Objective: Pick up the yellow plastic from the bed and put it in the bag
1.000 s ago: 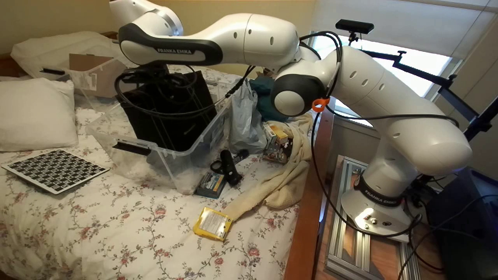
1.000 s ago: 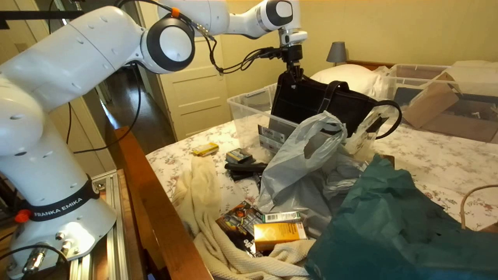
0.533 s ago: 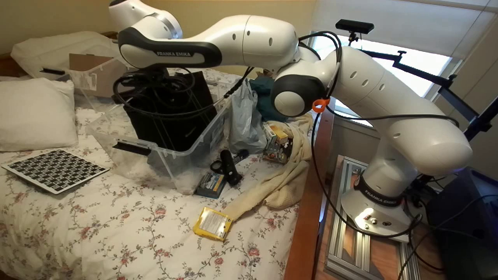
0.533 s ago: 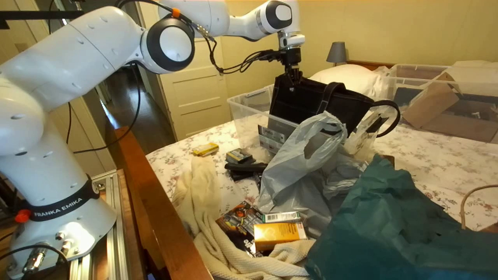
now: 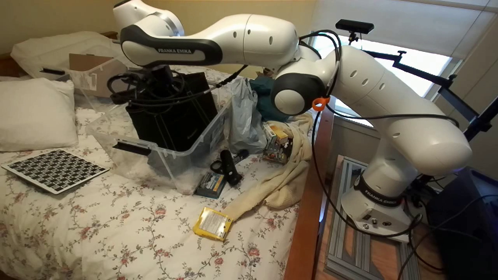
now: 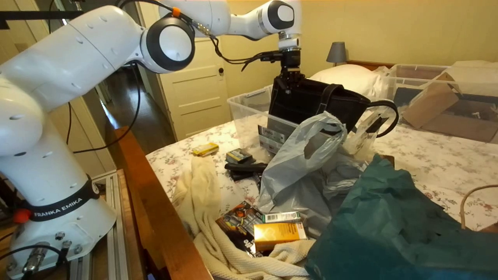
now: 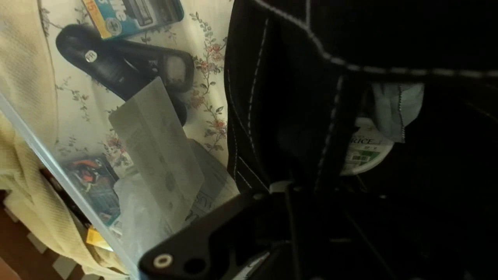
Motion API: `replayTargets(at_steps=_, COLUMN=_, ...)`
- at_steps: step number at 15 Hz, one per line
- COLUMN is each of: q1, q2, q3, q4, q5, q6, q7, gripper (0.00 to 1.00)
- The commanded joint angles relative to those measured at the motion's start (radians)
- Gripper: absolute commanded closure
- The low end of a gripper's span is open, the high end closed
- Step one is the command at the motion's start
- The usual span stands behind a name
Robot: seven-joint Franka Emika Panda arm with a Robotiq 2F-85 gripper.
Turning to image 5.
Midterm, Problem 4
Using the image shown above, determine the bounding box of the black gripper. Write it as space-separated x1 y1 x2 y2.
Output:
138 63 180 99

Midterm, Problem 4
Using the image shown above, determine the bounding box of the yellow plastic package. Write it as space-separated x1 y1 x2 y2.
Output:
191 206 233 242

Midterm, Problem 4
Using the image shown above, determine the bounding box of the grey plastic shopping bag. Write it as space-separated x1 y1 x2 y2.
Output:
227 76 269 153

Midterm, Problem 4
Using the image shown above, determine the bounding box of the teal fabric bag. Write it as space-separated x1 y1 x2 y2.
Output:
250 74 292 122

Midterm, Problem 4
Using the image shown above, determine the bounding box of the wooden bed footboard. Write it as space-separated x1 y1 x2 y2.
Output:
283 102 339 280

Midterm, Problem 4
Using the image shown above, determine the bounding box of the brown cardboard box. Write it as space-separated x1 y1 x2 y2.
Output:
68 51 130 99

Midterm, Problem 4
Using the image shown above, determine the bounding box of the clear bin holding cardboard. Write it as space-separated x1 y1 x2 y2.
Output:
37 37 130 99

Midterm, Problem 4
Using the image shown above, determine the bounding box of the white plastic sheet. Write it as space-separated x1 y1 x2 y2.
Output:
9 29 123 79

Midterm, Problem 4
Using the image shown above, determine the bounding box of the small dark card pack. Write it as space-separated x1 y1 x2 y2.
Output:
193 169 229 200

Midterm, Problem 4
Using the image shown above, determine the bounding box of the white pillow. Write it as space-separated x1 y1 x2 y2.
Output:
0 76 79 152

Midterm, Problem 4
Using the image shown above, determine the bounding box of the colourful snack packet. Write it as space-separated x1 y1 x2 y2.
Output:
261 135 292 164

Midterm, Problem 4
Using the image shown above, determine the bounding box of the checkerboard calibration board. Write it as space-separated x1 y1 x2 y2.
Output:
1 135 115 195

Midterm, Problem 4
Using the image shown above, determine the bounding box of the floral bedspread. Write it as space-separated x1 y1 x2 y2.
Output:
0 48 313 280

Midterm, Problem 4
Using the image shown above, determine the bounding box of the white window blind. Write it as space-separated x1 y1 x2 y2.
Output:
316 0 498 58

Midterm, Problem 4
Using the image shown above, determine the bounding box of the bright window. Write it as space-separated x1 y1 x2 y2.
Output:
305 29 457 125

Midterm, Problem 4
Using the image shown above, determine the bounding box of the dark blue bulky object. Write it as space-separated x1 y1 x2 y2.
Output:
429 167 498 280

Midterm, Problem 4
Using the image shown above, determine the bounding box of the black handled tool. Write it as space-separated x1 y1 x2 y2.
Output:
208 147 250 188

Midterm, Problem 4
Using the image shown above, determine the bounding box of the orange cable clip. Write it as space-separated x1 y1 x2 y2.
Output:
311 96 331 111

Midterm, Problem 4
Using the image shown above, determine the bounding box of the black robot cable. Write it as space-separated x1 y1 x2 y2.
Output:
294 27 432 237

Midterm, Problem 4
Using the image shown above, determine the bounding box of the black stereo camera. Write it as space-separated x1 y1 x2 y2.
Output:
334 18 375 35

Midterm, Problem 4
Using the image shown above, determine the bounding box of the aluminium base frame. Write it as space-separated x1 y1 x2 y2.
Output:
325 153 421 280

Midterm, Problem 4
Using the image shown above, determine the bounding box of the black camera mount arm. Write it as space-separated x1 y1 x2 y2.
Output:
344 30 498 146

